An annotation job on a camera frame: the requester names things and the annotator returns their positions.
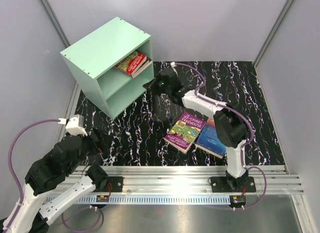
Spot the purple treehouse book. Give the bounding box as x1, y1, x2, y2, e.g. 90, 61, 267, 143
164, 112, 206, 154

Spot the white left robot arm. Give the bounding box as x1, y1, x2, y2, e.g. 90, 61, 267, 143
0, 128, 113, 233

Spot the white slotted cable duct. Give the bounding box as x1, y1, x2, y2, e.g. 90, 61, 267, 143
43, 194, 235, 204

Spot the red paperback book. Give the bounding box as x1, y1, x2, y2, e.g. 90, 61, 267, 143
114, 51, 148, 78

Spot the blue paperback book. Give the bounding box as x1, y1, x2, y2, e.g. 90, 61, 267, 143
195, 118, 227, 159

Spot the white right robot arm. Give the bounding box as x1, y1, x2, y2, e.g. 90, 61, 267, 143
143, 68, 253, 192

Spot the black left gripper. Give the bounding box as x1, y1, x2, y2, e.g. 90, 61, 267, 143
66, 126, 114, 174

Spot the mint green wooden shelf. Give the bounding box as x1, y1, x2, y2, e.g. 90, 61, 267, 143
60, 17, 154, 119

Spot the black paperback book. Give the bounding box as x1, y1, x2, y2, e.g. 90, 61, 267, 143
131, 58, 153, 78

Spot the aluminium mounting rail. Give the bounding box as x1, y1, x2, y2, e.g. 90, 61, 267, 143
32, 165, 306, 197

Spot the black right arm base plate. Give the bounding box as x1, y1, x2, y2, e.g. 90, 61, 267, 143
208, 176, 257, 193

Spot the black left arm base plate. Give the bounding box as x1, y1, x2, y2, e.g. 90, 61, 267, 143
100, 176, 124, 193

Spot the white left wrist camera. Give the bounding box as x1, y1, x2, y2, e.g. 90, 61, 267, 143
58, 114, 88, 136

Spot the black marbled table mat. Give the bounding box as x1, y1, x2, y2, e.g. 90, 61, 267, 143
75, 61, 285, 166

